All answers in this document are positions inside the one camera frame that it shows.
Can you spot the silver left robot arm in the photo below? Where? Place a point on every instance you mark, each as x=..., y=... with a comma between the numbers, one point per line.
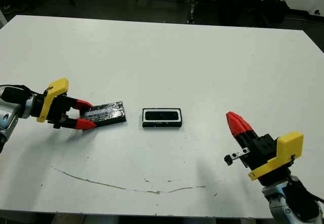
x=10, y=112

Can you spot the small black floor object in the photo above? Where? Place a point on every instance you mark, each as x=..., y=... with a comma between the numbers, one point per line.
x=317, y=12

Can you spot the glossy black box lid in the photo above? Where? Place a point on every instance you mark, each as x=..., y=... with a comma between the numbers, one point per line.
x=111, y=112

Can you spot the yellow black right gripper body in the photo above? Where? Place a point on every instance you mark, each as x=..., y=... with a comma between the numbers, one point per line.
x=288, y=148

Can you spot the black bag with stick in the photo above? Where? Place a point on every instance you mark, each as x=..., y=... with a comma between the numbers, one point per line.
x=274, y=6

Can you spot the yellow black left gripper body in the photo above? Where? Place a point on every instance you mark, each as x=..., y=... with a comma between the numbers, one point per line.
x=46, y=105

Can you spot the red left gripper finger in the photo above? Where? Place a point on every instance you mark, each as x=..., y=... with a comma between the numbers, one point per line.
x=84, y=124
x=83, y=104

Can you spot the black box base white lining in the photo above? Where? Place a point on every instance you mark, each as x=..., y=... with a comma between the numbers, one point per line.
x=162, y=125

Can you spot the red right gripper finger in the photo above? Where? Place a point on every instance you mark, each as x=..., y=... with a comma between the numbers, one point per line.
x=246, y=127
x=234, y=125

